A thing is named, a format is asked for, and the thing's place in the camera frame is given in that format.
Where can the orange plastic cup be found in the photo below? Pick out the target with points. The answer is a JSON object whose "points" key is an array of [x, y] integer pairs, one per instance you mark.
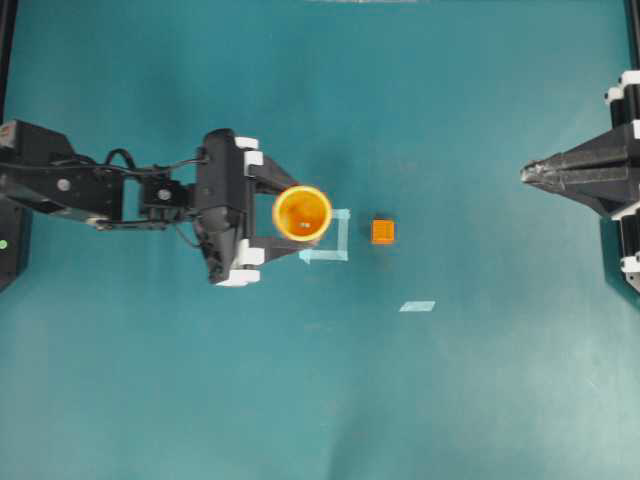
{"points": [[302, 213]]}

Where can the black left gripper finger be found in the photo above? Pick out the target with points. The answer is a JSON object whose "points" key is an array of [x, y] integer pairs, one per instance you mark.
{"points": [[267, 176], [275, 247]]}

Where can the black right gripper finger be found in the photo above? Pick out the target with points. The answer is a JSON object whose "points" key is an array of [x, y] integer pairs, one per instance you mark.
{"points": [[605, 191], [597, 158]]}

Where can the black frame post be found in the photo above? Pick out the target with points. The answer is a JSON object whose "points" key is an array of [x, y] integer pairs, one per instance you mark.
{"points": [[633, 31], [8, 12]]}

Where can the light blue tape corner marker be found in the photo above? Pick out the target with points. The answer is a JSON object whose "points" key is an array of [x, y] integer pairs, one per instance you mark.
{"points": [[334, 247]]}

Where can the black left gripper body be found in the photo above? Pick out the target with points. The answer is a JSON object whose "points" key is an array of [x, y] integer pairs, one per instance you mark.
{"points": [[221, 205]]}

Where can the small orange cube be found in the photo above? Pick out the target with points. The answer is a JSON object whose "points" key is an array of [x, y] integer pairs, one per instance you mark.
{"points": [[382, 231]]}

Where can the black frame post left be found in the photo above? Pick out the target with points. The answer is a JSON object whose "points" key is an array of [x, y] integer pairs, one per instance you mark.
{"points": [[8, 12]]}

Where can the black frame post right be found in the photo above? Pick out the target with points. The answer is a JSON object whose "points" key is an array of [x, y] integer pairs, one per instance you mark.
{"points": [[633, 31]]}

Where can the light blue tape strip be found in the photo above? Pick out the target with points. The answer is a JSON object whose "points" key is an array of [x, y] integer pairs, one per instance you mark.
{"points": [[417, 306]]}

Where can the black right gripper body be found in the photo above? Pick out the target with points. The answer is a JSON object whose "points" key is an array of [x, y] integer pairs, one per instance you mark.
{"points": [[623, 102]]}

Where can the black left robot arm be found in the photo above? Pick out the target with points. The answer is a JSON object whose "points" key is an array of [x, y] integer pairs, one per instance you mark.
{"points": [[41, 172]]}

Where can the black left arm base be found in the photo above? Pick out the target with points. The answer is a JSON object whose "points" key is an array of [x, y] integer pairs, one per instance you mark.
{"points": [[16, 225]]}

